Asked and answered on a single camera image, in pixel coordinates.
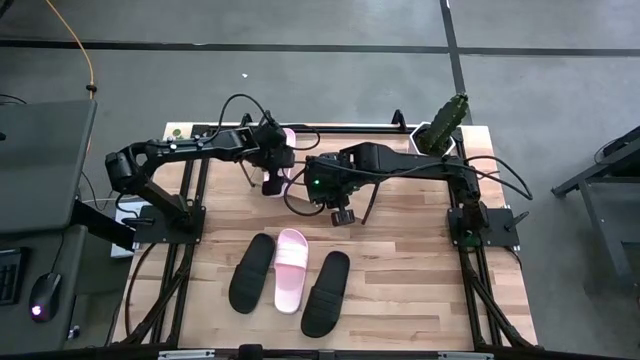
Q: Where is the dark grey flat panel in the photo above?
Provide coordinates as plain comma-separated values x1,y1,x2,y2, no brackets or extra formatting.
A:
0,99,98,236

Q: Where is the white power strip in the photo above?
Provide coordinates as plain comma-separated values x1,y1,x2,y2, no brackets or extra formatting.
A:
110,199,151,259

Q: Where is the dark grey side desk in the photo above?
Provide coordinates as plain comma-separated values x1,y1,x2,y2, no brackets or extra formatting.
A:
0,224,134,354

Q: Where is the black keyboard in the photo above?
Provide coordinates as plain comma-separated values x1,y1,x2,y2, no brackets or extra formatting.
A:
0,248,29,306

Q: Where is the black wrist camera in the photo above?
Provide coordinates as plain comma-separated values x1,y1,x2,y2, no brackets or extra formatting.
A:
330,208,356,227
261,177,287,197

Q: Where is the black side table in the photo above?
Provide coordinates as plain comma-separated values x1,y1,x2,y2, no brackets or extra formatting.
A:
551,124,640,296

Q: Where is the black rubber slide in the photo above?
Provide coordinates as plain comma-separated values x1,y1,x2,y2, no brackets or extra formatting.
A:
300,250,351,339
228,232,277,315

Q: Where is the silver metal bracket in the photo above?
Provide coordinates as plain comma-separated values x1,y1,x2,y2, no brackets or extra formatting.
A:
437,351,494,360
157,349,216,360

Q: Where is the green cactus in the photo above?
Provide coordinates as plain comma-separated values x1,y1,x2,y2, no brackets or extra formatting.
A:
418,93,470,155

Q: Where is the white hexagonal plant pot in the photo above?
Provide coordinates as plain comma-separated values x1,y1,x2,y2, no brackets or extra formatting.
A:
408,121,457,156

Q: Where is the yellow hanging cable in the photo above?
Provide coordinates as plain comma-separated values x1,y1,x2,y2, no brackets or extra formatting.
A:
43,0,97,154

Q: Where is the pink rubber slide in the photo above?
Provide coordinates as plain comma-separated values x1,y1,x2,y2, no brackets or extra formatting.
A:
273,228,310,315
262,127,299,200

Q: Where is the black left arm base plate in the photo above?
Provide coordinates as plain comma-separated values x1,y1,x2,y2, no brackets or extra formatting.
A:
132,204,207,246

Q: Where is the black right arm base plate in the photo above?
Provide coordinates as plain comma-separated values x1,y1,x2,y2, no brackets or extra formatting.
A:
447,207,521,249

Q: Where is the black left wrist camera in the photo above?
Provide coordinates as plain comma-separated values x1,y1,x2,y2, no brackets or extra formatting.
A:
261,177,287,197

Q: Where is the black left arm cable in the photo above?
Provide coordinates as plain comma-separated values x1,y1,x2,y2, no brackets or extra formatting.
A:
209,92,322,152

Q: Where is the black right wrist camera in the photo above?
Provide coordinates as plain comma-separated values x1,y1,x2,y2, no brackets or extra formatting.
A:
330,208,356,227

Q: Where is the black aluminium rig frame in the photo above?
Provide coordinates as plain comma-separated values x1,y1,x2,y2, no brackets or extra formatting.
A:
104,108,541,360

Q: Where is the black computer mouse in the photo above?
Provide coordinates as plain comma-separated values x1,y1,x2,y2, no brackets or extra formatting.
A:
28,272,64,324

